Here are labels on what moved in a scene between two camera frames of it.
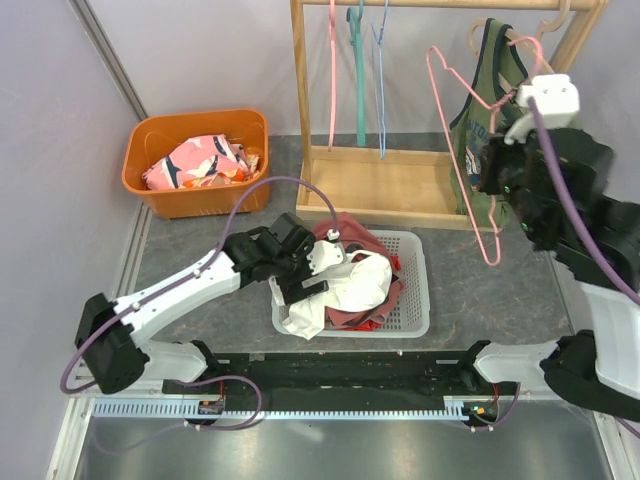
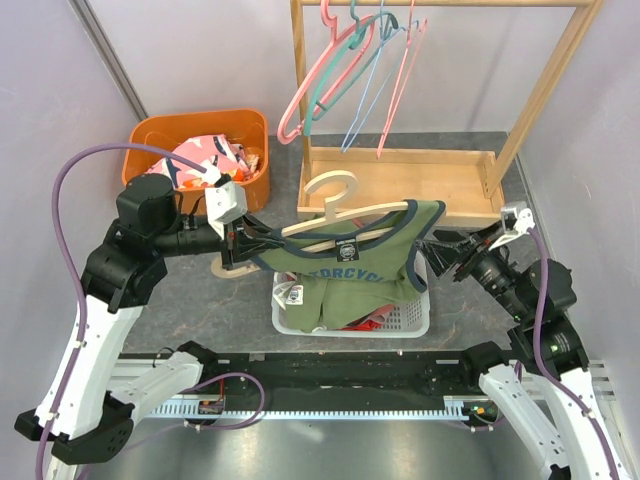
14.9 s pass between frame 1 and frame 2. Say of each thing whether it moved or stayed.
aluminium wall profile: stayed
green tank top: moved
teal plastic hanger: moved
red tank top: stayed
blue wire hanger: moved
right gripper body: moved
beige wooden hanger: moved
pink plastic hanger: moved
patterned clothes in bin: stayed
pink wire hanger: moved
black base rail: stayed
